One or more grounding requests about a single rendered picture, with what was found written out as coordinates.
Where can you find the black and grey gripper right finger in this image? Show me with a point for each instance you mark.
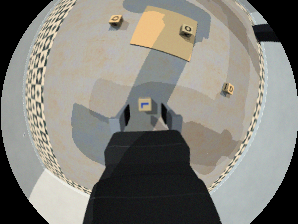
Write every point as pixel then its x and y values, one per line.
pixel 173 121

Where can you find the tan flat mat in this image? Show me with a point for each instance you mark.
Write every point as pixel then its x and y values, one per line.
pixel 159 29

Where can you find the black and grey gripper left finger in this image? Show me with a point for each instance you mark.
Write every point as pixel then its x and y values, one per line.
pixel 118 123

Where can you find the tan block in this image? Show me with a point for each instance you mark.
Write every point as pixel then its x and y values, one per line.
pixel 228 88
pixel 186 30
pixel 116 20
pixel 144 103

